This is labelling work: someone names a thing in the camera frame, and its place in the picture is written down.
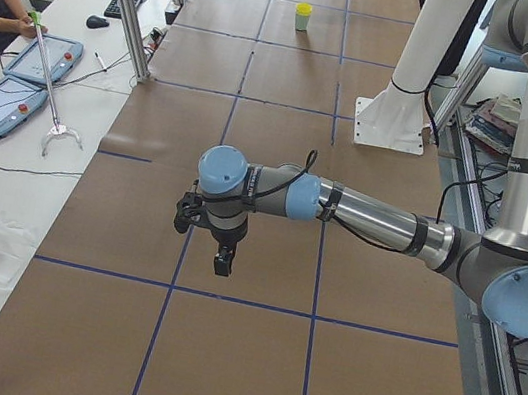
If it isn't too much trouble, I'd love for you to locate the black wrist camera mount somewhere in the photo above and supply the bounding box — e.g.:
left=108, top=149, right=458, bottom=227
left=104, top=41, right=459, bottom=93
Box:
left=173, top=179, right=208, bottom=234

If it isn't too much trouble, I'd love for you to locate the yellow cup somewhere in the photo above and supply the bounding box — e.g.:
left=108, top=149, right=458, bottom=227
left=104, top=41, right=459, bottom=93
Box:
left=295, top=2, right=313, bottom=17

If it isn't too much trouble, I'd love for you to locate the black computer mouse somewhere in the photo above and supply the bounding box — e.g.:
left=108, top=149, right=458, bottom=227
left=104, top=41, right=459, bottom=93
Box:
left=85, top=15, right=110, bottom=30

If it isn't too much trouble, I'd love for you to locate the green cup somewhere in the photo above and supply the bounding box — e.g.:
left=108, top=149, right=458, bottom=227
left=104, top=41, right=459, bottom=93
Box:
left=294, top=13, right=310, bottom=32

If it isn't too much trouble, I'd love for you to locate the stack of papers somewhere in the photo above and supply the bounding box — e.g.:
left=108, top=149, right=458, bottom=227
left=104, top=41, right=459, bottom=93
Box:
left=464, top=94, right=522, bottom=155

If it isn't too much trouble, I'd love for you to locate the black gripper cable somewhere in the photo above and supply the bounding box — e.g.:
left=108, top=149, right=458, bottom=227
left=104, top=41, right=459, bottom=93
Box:
left=236, top=139, right=506, bottom=270

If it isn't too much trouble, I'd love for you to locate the near blue teach pendant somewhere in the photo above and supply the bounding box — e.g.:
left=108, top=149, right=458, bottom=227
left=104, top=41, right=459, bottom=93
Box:
left=0, top=75, right=47, bottom=138

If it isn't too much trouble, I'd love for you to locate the far blue teach pendant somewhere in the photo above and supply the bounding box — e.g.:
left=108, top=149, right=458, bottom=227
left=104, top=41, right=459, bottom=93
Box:
left=0, top=27, right=86, bottom=92

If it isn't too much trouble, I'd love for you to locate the aluminium frame post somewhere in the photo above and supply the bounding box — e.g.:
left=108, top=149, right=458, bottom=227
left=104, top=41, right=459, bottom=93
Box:
left=77, top=0, right=163, bottom=83

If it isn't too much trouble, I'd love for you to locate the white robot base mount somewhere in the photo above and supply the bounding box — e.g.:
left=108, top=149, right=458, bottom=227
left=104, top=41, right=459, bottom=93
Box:
left=353, top=0, right=480, bottom=156

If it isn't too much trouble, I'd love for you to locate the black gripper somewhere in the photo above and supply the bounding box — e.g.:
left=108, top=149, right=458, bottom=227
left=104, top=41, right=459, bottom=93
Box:
left=207, top=213, right=248, bottom=277

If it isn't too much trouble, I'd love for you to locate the blue teach pendant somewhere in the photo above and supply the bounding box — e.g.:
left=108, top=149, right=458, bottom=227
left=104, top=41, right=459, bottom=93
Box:
left=0, top=75, right=47, bottom=138
left=0, top=27, right=86, bottom=92

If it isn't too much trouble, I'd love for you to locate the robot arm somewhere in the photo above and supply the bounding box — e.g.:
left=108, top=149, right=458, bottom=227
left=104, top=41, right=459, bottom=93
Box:
left=174, top=0, right=528, bottom=338

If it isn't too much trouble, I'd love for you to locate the metal reacher grabber tool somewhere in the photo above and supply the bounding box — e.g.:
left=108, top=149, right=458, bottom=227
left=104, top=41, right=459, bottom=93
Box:
left=28, top=11, right=83, bottom=157

